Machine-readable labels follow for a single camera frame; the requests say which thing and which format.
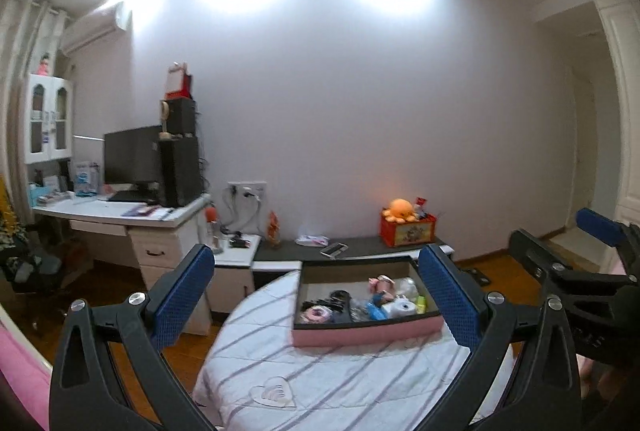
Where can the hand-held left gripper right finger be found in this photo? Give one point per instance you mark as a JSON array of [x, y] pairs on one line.
[[450, 296]]

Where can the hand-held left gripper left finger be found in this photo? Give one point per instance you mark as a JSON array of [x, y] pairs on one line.
[[182, 296]]

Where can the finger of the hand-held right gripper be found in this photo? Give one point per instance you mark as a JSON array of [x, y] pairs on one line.
[[602, 226], [540, 261]]

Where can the yellow highlighter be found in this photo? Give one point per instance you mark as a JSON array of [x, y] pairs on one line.
[[422, 303]]

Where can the clear plastic case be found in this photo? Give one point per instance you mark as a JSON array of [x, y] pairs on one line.
[[406, 287]]

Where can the white charger plug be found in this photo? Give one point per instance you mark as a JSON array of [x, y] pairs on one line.
[[400, 308]]

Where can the pink box with black rim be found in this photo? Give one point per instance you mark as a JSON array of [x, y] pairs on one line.
[[350, 336]]

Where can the black long plastic shell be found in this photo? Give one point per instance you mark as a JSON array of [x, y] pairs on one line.
[[337, 298]]

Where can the pink block toy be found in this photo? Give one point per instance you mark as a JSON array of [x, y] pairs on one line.
[[317, 312]]

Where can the person's right hand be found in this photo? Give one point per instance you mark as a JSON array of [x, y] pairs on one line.
[[599, 378]]

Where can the black bathroom scale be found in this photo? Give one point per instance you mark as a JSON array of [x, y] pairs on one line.
[[477, 277]]

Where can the white desk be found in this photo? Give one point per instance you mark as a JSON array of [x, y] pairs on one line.
[[165, 261]]

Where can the white nightstand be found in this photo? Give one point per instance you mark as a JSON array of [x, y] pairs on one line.
[[232, 276]]

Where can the red storage box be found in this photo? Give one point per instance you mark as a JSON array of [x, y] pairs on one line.
[[407, 233]]

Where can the bottle with orange cap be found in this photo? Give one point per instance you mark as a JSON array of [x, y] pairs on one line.
[[213, 226]]

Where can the white door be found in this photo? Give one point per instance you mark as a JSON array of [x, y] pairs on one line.
[[581, 151]]

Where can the black webcam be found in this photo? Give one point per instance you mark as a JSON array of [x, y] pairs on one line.
[[239, 242]]

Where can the orange octopus plush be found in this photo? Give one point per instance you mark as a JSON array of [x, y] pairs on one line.
[[399, 210]]

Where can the black keyboard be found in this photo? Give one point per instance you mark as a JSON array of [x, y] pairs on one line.
[[132, 197]]

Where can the black low cabinet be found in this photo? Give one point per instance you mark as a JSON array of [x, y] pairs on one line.
[[285, 253]]

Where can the red figurine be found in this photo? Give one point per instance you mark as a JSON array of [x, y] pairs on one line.
[[274, 228]]

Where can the black computer tower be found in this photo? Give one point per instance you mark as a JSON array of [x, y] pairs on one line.
[[181, 173]]

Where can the phone case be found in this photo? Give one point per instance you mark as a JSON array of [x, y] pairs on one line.
[[334, 250]]

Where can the striped white quilt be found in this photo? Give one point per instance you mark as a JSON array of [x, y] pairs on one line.
[[300, 361]]

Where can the tissue packet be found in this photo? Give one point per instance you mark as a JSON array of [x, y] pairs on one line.
[[312, 240]]

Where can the black computer monitor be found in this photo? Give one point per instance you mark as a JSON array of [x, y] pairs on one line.
[[132, 156]]

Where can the black office chair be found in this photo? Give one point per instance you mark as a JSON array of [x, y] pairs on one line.
[[35, 268]]

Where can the blue and white box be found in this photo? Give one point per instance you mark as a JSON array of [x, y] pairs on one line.
[[86, 177]]

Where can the black speaker box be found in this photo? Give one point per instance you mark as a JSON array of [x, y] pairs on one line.
[[181, 117]]

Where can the pink bed sheet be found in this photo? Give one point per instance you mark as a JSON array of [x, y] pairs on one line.
[[15, 371]]

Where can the small beige desk fan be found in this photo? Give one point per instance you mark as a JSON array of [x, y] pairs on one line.
[[164, 111]]

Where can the red desk calendar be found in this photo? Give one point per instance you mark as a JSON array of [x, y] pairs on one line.
[[180, 81]]

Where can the white glass-door cabinet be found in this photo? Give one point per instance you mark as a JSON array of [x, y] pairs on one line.
[[47, 121]]

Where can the beige curtain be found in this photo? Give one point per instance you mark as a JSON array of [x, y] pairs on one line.
[[15, 111]]

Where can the small doll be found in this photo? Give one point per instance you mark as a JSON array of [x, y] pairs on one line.
[[44, 65]]

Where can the white air conditioner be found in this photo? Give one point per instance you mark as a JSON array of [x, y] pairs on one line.
[[95, 28]]

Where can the white wall outlet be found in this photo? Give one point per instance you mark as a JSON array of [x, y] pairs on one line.
[[247, 189]]

